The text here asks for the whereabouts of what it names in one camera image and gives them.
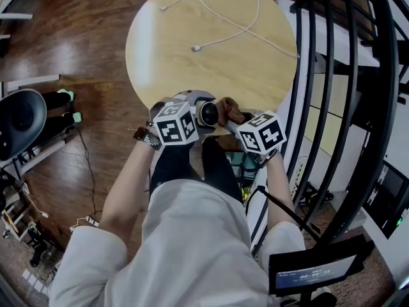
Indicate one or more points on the wristwatch with metal band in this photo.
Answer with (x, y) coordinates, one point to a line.
(150, 139)

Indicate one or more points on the yellow sunflower bunch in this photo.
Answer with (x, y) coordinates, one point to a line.
(246, 193)

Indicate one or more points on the person's right forearm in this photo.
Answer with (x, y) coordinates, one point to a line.
(279, 184)

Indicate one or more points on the person's left forearm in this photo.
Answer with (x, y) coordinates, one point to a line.
(128, 184)

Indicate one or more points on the black tablet stand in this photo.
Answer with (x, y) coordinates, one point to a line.
(308, 301)

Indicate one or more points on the black tablet display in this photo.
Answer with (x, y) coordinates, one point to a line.
(313, 273)

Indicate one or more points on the green storage box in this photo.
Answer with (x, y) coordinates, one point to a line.
(244, 165)

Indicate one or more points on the white-legged wooden desk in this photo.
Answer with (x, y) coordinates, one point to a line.
(16, 16)

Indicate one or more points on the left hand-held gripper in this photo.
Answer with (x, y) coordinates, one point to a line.
(174, 126)

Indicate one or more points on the white desk base bar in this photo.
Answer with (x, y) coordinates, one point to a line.
(32, 82)

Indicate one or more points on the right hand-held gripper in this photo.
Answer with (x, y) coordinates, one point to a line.
(262, 133)

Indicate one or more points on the grey cardboard box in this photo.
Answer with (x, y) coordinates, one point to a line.
(356, 219)

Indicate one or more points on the person's white shirt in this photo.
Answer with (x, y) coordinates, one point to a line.
(179, 251)

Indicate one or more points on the small white power strip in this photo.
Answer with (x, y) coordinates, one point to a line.
(86, 223)

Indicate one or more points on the black equipment case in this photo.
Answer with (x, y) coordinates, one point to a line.
(390, 193)

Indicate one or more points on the person's black trousers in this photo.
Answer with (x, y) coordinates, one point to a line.
(182, 165)

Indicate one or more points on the round wooden side table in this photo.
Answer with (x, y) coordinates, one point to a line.
(166, 75)

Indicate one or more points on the white and black camera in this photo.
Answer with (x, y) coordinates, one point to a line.
(209, 114)

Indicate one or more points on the black metal stair railing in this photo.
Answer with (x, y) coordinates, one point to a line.
(390, 75)

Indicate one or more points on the black office chair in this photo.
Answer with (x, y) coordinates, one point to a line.
(19, 120)

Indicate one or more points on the brown cloth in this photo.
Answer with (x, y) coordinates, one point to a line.
(230, 110)

